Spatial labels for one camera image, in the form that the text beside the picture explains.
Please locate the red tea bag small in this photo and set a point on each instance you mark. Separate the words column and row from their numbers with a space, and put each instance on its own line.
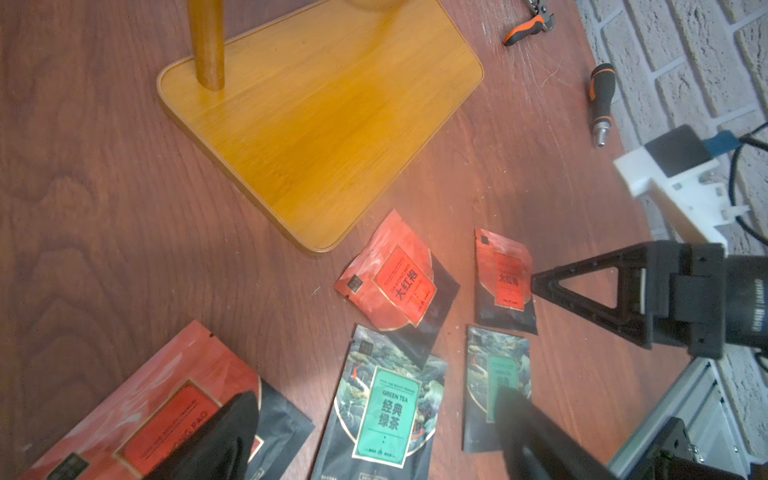
column 503, row 297

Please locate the green tea bag left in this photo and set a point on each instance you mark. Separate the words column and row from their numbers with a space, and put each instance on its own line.
column 384, row 414

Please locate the red tea bag large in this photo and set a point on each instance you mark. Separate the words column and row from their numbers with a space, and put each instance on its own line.
column 164, row 403

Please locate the yellow wooden two-tier shelf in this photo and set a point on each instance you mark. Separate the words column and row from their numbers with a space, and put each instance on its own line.
column 323, row 108

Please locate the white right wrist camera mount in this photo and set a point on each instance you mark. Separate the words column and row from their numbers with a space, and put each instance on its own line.
column 669, row 169

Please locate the green tea bag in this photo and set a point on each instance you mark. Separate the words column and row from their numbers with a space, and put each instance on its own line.
column 493, row 360
column 384, row 414

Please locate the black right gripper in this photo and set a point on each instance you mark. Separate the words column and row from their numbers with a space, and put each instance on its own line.
column 696, row 297

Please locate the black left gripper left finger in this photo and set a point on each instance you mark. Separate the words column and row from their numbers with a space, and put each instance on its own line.
column 220, row 448

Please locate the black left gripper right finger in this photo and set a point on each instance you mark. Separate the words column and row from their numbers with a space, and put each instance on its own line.
column 534, row 447

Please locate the aluminium frame rail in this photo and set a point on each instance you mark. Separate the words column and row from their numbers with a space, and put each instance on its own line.
column 693, row 425

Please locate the green tea bag right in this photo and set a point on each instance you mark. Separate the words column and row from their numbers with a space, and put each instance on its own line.
column 493, row 360

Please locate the black orange screwdriver handle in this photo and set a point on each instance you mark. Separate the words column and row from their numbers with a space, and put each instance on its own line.
column 601, row 92

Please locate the orange black pliers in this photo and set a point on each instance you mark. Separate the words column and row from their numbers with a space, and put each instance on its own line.
column 542, row 20

